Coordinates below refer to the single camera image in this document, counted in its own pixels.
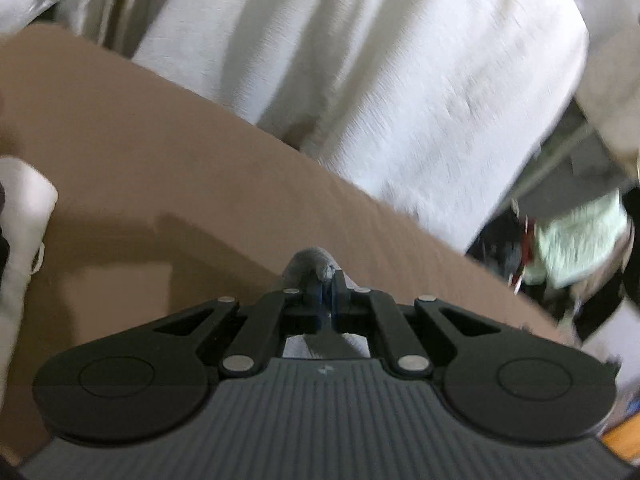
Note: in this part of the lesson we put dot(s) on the beige cloth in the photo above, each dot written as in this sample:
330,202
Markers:
615,100

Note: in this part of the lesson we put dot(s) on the grey shirt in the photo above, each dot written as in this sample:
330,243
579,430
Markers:
305,262

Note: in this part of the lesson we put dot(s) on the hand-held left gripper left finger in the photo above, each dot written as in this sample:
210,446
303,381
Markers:
320,305

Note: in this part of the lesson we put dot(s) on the white folded garment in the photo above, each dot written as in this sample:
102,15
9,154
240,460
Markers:
25,220

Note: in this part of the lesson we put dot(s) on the dark clothes pile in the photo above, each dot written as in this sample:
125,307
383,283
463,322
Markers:
500,255

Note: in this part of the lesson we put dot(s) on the pale green cloth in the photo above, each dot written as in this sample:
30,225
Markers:
580,240

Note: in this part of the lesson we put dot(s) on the white blanket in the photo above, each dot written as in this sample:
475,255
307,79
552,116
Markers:
350,70

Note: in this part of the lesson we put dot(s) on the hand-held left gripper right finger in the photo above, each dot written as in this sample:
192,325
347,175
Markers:
337,305

